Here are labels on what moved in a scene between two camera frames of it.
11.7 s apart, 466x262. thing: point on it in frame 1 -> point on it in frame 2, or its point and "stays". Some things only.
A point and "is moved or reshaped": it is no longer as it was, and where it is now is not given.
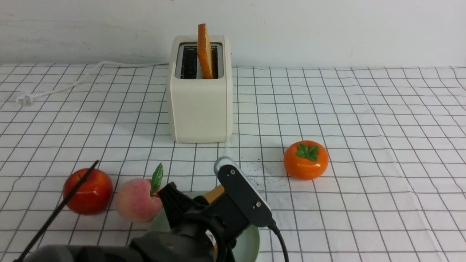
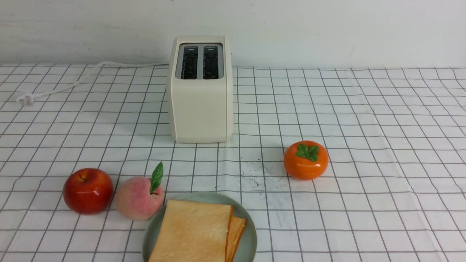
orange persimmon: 305,160 stays
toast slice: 214,193 is moved or reshaped
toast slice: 204,52 is moved or reshaped
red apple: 94,195 stays
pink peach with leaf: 137,201 stays
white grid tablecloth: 394,189 stays
